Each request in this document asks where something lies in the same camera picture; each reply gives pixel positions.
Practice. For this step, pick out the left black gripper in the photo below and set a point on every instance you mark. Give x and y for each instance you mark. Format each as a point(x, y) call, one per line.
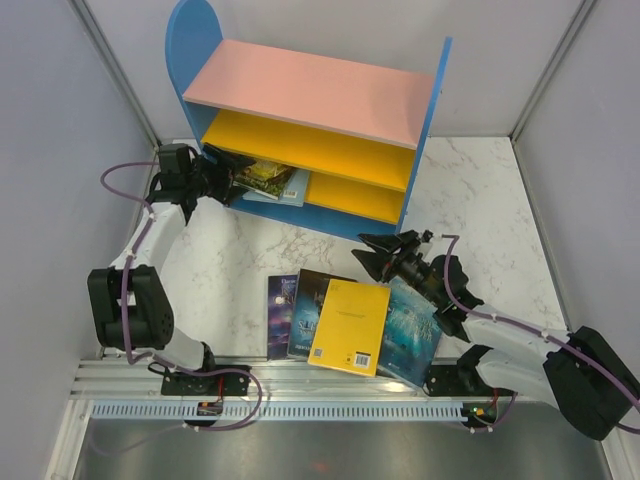
point(226, 193)

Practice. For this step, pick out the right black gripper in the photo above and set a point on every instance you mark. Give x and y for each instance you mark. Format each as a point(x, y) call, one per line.
point(406, 240)

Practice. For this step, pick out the green forest cover book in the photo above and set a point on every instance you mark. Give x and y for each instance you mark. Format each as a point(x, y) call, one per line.
point(266, 178)

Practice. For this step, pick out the light blue book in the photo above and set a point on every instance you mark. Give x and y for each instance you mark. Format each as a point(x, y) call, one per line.
point(292, 195)

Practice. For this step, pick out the yellow book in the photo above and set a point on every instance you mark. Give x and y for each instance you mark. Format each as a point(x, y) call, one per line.
point(349, 332)

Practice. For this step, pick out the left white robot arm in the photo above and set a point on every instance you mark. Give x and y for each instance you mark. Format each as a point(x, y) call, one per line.
point(130, 307)

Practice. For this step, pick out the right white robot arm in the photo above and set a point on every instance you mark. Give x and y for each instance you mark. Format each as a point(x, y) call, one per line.
point(577, 373)

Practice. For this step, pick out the blue ocean cover book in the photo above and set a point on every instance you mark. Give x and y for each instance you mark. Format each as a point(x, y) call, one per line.
point(411, 335)

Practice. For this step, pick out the dark blue starry book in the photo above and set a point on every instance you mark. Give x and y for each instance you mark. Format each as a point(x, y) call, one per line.
point(308, 303)

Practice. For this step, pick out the purple Robinson Crusoe book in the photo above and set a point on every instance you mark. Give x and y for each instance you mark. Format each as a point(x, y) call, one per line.
point(281, 290)

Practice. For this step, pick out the blue pink yellow bookshelf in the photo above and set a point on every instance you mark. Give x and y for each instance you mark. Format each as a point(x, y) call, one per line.
point(358, 129)

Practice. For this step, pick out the left aluminium corner post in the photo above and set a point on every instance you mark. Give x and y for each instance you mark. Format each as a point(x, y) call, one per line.
point(99, 40)

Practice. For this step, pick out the aluminium corner post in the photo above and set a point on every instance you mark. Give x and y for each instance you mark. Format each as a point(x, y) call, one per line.
point(562, 49)
point(99, 40)

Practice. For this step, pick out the aluminium mounting rail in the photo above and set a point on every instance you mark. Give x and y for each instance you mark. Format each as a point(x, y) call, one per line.
point(111, 377)

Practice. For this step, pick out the white slotted cable duct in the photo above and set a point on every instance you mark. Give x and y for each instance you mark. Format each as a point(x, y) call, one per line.
point(235, 409)

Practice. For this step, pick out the right aluminium corner post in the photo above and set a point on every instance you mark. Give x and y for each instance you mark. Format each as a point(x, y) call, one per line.
point(562, 49)

